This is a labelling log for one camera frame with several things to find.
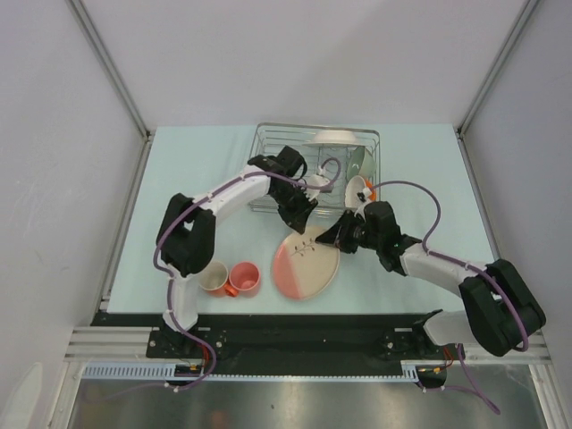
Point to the white slotted cable duct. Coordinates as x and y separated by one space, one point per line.
179 373

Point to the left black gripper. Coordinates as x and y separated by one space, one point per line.
298 218

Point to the left aluminium frame post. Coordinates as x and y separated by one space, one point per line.
87 26

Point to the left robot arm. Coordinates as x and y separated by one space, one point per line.
185 243

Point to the pink cup orange handle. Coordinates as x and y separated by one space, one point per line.
244 280

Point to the cream cup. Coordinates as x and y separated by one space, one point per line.
213 278

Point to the aluminium front rail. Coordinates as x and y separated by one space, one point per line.
130 343

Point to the pink and cream plate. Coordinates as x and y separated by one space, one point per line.
302 268

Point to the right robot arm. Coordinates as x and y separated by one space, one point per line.
500 312

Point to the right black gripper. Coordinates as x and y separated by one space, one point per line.
338 233

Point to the right aluminium frame post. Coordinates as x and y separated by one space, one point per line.
507 48

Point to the white and orange bowl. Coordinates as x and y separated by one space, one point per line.
355 185

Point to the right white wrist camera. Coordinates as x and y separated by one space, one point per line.
365 195

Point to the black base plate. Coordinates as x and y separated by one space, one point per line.
387 337

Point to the aluminium frame post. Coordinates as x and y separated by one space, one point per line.
507 48
87 26

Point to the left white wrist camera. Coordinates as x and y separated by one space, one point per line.
319 183

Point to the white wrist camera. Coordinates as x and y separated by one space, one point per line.
365 195
319 183

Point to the metal wire dish rack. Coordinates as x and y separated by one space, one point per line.
270 138

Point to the green bowl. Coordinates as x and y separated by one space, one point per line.
361 163

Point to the white fluted plate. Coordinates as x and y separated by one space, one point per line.
334 138

